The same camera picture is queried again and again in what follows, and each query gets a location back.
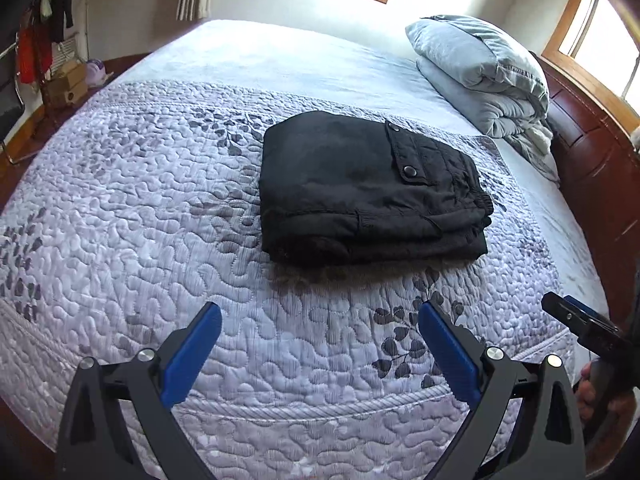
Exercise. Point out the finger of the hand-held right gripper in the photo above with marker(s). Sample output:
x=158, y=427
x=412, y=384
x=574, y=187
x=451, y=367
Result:
x=567, y=312

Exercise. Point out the cardboard box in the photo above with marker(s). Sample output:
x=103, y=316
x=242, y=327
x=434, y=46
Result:
x=66, y=87

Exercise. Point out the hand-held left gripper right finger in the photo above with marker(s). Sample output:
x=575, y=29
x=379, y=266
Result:
x=447, y=355

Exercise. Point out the grey quilted bedspread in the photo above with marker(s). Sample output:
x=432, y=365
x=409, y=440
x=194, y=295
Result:
x=150, y=260

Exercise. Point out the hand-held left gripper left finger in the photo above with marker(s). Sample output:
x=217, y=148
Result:
x=192, y=355

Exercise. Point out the black pants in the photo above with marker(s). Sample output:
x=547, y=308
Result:
x=340, y=185

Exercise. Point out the red hanging garment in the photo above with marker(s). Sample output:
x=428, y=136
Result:
x=34, y=52

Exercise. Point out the dark wooden headboard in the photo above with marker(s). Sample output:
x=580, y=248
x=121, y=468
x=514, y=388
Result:
x=600, y=160

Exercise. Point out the black hanging garment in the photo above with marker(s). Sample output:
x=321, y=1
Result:
x=62, y=0

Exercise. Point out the person's right hand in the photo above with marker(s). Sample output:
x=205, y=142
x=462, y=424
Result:
x=584, y=392

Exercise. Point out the bed with pale sheet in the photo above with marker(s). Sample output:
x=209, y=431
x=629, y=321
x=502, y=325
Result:
x=300, y=55

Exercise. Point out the folded grey comforter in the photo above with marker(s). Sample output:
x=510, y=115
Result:
x=465, y=60

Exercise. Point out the pale purple bag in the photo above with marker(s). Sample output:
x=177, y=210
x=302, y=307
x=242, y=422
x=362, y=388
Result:
x=97, y=72

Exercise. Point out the black metal frame chair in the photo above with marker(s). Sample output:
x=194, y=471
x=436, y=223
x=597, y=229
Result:
x=10, y=105

